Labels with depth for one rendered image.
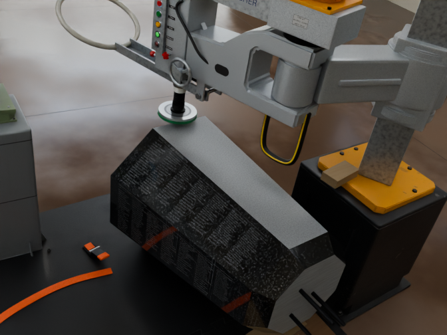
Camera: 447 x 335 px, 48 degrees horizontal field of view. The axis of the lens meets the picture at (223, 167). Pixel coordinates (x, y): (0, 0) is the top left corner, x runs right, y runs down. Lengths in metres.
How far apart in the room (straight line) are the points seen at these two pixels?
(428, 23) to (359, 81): 0.40
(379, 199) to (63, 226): 1.91
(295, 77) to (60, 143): 2.39
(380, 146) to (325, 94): 0.57
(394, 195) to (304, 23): 1.13
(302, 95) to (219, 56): 0.44
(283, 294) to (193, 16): 1.33
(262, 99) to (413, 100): 0.71
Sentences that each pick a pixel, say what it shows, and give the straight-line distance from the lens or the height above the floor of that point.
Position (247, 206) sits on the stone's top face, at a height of 0.84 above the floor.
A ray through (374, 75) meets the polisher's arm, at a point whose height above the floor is 1.42.
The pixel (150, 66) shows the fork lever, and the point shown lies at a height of 1.11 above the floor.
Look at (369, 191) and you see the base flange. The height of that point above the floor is 0.78.
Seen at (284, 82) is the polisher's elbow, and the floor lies 1.37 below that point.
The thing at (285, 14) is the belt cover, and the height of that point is 1.66.
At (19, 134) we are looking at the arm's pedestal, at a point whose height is 0.83.
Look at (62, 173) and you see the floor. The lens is 3.81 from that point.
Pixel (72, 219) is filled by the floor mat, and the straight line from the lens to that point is 3.39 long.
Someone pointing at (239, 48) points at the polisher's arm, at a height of 1.43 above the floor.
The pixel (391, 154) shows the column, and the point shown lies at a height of 0.96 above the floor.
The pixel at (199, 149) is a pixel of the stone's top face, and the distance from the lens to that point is 2.61.
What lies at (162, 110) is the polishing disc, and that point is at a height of 0.90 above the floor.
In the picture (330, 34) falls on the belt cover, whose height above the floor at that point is 1.65.
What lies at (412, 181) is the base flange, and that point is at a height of 0.78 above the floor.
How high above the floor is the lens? 2.28
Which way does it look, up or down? 35 degrees down
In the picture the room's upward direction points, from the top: 10 degrees clockwise
